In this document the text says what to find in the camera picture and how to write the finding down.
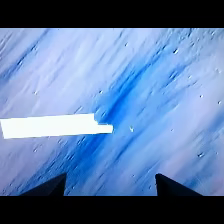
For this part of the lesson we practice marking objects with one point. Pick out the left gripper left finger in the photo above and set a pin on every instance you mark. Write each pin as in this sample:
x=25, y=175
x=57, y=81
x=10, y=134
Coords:
x=52, y=188

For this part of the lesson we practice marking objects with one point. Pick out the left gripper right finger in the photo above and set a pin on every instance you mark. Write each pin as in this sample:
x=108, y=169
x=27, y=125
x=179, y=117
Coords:
x=169, y=187

